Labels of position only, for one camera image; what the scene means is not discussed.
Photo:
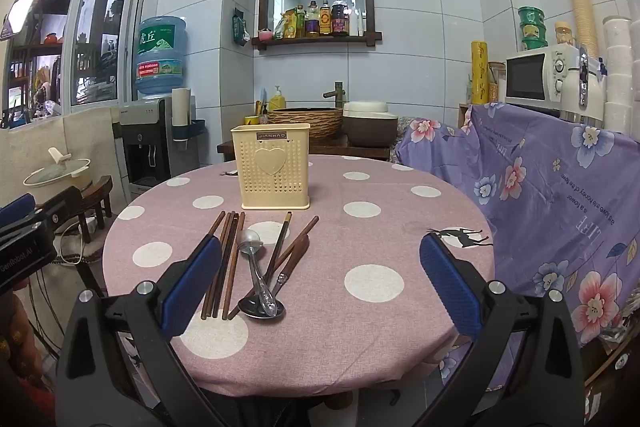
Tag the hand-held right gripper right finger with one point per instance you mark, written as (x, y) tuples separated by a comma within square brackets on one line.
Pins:
[(450, 287)]

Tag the sliding window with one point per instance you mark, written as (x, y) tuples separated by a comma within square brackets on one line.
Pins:
[(72, 57)]

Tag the dark wooden side table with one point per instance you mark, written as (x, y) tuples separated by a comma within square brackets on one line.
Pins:
[(350, 152)]

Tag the white paper cup tube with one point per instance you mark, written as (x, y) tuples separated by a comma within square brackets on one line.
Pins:
[(180, 107)]

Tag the pink polka dot tablecloth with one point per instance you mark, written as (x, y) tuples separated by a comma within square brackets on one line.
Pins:
[(350, 332)]

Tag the stacks of white cups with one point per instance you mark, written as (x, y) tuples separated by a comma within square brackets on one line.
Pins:
[(620, 72)]

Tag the glass jar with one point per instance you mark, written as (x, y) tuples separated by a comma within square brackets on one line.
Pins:
[(495, 84)]

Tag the white pot with lid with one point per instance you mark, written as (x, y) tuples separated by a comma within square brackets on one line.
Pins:
[(55, 172)]

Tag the cream plastic utensil basket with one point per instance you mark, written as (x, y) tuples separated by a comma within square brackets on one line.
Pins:
[(270, 187)]

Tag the light panel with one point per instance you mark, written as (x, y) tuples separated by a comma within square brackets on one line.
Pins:
[(20, 12)]

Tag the row of condiment bottles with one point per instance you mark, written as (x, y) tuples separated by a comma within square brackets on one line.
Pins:
[(340, 19)]

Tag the person's left forearm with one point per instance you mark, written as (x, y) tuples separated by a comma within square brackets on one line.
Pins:
[(20, 347)]

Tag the brown and white rice cooker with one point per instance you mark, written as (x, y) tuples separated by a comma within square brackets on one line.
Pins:
[(370, 129)]

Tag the green instant noodle tub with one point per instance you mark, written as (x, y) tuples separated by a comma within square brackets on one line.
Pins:
[(531, 31), (531, 45), (531, 15)]

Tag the grey water dispenser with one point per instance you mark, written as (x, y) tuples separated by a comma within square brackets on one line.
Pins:
[(145, 142)]

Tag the yellow glass mug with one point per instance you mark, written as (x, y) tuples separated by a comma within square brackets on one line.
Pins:
[(564, 36)]

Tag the dark wooden stool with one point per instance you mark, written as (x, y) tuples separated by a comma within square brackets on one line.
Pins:
[(97, 194)]

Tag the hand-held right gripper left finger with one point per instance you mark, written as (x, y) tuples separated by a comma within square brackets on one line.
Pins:
[(195, 287)]

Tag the blue and white cup holder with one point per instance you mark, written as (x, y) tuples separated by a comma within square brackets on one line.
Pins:
[(192, 129)]

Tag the purple floral cloth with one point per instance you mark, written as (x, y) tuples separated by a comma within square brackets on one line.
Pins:
[(550, 207)]

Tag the yellow wrap roll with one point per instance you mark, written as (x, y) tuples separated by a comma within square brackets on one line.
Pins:
[(479, 72)]

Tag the brown wooden chopstick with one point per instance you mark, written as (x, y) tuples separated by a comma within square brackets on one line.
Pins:
[(212, 302), (303, 232), (232, 277), (206, 302), (216, 223)]

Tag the blue water jug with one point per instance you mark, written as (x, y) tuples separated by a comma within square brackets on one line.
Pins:
[(160, 57)]

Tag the bamboo faucet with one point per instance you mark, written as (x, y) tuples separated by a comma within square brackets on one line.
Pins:
[(339, 94)]

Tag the yellow soap pump bottle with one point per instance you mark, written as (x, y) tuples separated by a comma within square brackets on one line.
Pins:
[(277, 102)]

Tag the white microwave oven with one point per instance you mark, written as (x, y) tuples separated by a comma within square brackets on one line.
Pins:
[(525, 77)]

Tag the woven basket basin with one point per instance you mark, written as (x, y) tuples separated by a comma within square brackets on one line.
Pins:
[(325, 122)]

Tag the pink bowl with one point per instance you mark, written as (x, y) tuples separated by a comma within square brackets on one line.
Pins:
[(265, 36)]

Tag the matte silver spoon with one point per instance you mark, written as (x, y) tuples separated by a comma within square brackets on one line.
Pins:
[(248, 238)]

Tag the green wall-hung packet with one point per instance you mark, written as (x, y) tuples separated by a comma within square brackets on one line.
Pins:
[(239, 27)]

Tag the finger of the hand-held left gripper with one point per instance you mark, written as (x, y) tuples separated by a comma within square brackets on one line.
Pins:
[(17, 208), (57, 207)]

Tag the black chopstick with silver tip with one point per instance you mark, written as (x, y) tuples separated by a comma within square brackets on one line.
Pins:
[(278, 247)]

